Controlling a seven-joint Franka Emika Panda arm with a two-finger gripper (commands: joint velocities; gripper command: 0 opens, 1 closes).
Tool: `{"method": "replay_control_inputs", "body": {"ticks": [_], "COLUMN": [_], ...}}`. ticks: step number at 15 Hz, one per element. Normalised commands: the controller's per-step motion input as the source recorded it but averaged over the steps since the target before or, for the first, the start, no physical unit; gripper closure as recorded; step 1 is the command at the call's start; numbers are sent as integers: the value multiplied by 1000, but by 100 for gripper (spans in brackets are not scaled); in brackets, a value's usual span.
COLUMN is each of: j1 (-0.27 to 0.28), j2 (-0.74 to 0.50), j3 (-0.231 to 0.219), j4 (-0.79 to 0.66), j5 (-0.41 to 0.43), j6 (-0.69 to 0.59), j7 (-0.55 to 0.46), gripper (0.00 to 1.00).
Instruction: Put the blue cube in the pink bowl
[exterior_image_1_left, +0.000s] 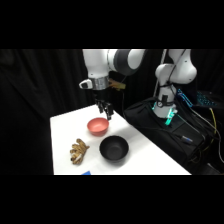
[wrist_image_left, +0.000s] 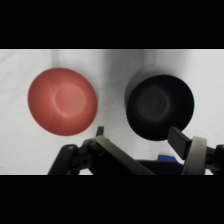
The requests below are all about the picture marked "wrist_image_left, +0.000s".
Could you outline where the black bowl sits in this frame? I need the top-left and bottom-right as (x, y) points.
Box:
(125, 73), (196, 142)

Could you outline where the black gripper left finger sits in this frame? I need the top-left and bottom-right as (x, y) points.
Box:
(48, 125), (156, 175)

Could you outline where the pink bowl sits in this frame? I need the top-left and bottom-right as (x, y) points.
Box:
(27, 67), (99, 137)

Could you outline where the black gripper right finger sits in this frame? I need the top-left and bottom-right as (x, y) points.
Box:
(167, 126), (224, 175)

